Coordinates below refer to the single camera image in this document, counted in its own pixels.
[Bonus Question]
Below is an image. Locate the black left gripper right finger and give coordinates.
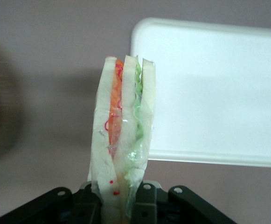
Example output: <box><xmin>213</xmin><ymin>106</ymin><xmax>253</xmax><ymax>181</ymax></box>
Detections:
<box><xmin>130</xmin><ymin>180</ymin><xmax>238</xmax><ymax>224</ymax></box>

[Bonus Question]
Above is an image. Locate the plastic-wrapped triangle sandwich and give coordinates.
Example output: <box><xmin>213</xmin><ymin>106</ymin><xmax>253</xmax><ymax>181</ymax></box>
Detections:
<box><xmin>87</xmin><ymin>55</ymin><xmax>156</xmax><ymax>224</ymax></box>

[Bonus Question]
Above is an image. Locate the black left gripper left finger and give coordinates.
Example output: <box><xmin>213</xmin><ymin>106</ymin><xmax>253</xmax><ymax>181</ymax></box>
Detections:
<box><xmin>0</xmin><ymin>181</ymin><xmax>103</xmax><ymax>224</ymax></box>

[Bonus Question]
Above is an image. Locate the white rectangular plastic tray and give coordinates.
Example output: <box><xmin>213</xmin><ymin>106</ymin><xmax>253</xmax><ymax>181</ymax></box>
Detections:
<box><xmin>129</xmin><ymin>17</ymin><xmax>271</xmax><ymax>169</ymax></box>

